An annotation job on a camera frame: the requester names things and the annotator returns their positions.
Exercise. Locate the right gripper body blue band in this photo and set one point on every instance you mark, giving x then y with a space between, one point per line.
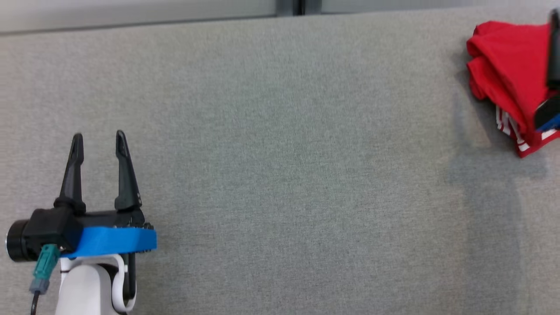
549 116

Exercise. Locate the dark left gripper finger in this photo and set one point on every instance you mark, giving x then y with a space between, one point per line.
127 188
73 183

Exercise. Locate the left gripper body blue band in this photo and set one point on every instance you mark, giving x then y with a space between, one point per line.
118 240

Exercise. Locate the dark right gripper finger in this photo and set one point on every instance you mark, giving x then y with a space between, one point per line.
554 52

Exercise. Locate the red shorts white stripe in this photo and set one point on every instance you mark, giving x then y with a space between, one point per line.
525 146

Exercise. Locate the red jersey white sleeves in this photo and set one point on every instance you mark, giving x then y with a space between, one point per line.
503 57

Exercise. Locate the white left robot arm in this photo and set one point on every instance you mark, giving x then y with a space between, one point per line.
83 288

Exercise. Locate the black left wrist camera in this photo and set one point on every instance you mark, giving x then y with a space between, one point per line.
43 229

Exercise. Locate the grey aluminium partition post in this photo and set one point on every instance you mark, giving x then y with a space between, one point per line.
299 6

